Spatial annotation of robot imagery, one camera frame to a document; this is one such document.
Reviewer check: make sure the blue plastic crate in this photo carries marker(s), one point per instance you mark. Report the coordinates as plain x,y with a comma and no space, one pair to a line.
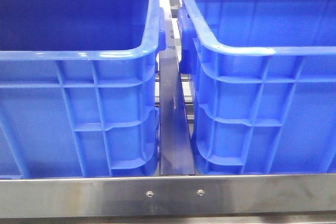
263,85
78,87

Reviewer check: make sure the left blue plastic crate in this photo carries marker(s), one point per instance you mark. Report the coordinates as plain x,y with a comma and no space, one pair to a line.
78,87

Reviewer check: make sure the steel front rail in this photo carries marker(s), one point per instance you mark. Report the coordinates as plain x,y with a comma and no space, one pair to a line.
167,196

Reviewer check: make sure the right blue plastic crate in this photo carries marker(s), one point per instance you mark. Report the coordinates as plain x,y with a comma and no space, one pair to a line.
263,85

